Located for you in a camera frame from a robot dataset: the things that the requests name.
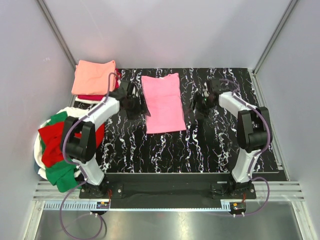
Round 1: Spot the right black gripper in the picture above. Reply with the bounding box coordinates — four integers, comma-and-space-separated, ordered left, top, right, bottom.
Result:
184, 92, 216, 120

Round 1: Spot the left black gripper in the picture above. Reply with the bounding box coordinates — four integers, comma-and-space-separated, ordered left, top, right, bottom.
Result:
123, 94, 150, 120

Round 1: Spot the pink t shirt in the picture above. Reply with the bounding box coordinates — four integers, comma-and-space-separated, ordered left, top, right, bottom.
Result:
141, 73, 186, 134

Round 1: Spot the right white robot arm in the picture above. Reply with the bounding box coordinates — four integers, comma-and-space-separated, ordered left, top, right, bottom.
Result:
189, 78, 273, 199

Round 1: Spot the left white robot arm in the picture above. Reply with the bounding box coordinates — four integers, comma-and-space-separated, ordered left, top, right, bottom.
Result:
60, 81, 150, 198

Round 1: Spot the folded magenta t shirt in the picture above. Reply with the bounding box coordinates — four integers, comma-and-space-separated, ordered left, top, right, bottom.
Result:
77, 68, 122, 102

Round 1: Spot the folded peach t shirt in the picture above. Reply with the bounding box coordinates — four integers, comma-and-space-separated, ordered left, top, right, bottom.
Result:
71, 60, 116, 95

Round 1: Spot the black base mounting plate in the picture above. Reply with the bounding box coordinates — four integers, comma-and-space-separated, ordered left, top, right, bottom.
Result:
79, 173, 257, 200

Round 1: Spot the red t shirt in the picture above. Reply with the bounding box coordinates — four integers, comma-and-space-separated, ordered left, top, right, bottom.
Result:
38, 121, 105, 168

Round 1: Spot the green t shirt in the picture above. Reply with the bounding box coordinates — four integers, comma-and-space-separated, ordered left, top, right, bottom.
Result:
40, 111, 78, 193

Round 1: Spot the aluminium rail profile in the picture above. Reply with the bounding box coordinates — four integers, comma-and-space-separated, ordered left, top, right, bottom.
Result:
33, 181, 305, 202

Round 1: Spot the right aluminium frame post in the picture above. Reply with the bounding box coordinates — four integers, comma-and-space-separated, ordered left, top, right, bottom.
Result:
252, 0, 300, 76

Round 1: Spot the slotted cable duct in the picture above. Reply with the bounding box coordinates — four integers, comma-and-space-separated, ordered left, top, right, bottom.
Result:
44, 200, 231, 212

